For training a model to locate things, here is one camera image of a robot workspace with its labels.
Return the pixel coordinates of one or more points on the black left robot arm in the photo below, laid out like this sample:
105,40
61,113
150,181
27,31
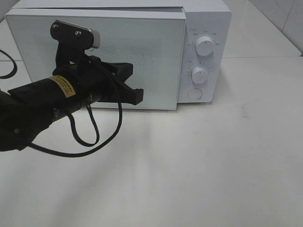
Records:
27,110

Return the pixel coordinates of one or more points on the white microwave oven body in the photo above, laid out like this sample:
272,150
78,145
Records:
203,17

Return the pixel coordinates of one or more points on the round white door button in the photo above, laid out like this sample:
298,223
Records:
195,94

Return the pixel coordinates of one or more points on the lower white timer knob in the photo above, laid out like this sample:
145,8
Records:
199,75

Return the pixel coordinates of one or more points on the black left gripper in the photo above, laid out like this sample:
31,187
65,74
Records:
88,78

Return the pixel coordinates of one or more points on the white microwave door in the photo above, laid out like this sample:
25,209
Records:
150,39

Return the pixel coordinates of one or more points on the upper white power knob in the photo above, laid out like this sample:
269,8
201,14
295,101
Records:
204,45

